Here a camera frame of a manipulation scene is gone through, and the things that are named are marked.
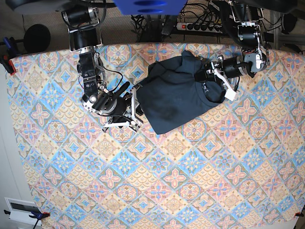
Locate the dark blue t-shirt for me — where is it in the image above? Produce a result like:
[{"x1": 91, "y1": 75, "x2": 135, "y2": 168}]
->
[{"x1": 136, "y1": 51, "x2": 226, "y2": 135}]

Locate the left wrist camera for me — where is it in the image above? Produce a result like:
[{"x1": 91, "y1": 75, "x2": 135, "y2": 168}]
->
[{"x1": 224, "y1": 88, "x2": 237, "y2": 101}]

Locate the red clamp bottom right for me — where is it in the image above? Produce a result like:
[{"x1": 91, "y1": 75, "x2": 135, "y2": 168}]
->
[{"x1": 295, "y1": 212, "x2": 304, "y2": 217}]

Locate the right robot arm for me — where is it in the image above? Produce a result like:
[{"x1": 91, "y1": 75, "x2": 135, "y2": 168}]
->
[{"x1": 61, "y1": 0, "x2": 143, "y2": 132}]

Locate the patterned tablecloth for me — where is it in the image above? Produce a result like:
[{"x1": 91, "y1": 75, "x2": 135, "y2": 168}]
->
[{"x1": 6, "y1": 51, "x2": 305, "y2": 229}]

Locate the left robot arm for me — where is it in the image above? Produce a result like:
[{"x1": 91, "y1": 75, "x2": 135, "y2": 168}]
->
[{"x1": 194, "y1": 0, "x2": 269, "y2": 83}]

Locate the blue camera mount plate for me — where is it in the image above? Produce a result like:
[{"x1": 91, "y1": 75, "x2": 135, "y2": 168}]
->
[{"x1": 113, "y1": 0, "x2": 187, "y2": 15}]

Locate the red black clamp left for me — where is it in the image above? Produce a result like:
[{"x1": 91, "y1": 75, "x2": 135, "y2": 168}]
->
[{"x1": 0, "y1": 55, "x2": 16, "y2": 75}]

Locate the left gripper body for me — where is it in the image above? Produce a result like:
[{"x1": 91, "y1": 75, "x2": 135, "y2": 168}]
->
[{"x1": 206, "y1": 55, "x2": 247, "y2": 80}]

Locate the white power strip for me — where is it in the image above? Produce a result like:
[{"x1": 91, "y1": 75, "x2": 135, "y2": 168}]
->
[{"x1": 176, "y1": 22, "x2": 223, "y2": 33}]

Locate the blue clamp bottom left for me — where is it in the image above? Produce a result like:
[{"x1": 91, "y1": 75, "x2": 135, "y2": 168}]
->
[{"x1": 4, "y1": 210, "x2": 50, "y2": 220}]

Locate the white floor vent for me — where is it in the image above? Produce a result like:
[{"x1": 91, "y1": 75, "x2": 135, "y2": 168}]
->
[{"x1": 5, "y1": 197, "x2": 40, "y2": 226}]

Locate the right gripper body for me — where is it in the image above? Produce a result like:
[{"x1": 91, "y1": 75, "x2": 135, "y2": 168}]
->
[{"x1": 81, "y1": 82, "x2": 141, "y2": 122}]

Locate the black round stool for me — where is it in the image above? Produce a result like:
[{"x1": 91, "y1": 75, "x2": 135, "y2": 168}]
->
[{"x1": 23, "y1": 24, "x2": 51, "y2": 53}]

